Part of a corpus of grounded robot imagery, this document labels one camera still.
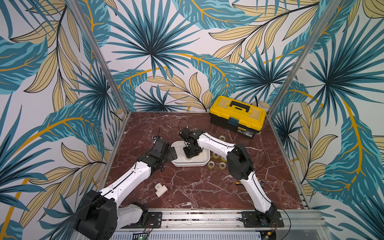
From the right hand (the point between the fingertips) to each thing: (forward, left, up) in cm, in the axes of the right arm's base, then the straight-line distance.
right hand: (190, 154), depth 96 cm
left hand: (-5, +13, +9) cm, 17 cm away
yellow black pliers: (-26, -22, +20) cm, 39 cm away
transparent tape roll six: (-7, -13, -1) cm, 15 cm away
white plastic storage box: (-4, +5, +1) cm, 7 cm away
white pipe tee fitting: (-22, +16, +2) cm, 28 cm away
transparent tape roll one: (+13, -23, -1) cm, 27 cm away
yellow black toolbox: (+17, -32, +15) cm, 39 cm away
